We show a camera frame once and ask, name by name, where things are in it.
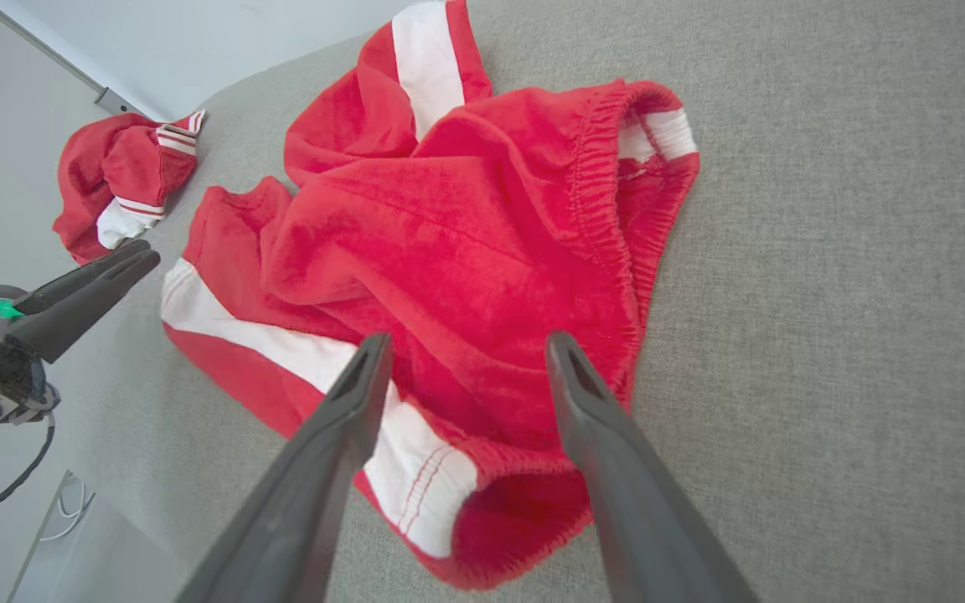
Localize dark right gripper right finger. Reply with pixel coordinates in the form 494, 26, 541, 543
544, 330, 761, 603

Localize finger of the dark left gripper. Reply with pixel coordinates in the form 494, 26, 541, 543
12, 240, 153, 317
7, 250, 163, 365

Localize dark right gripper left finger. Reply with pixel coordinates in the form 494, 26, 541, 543
175, 332, 396, 603

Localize red jersey with white sleeves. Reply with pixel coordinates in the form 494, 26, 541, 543
53, 109, 207, 265

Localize red shorts with white stripes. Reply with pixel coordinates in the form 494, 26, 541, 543
160, 0, 701, 591

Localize grey metal bar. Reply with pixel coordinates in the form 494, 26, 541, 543
95, 86, 148, 120

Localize grey fabric sofa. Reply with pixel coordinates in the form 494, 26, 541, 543
47, 0, 965, 603

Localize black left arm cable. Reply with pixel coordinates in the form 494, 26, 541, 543
0, 415, 58, 537

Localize white wall baseboard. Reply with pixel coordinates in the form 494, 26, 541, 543
0, 0, 106, 93

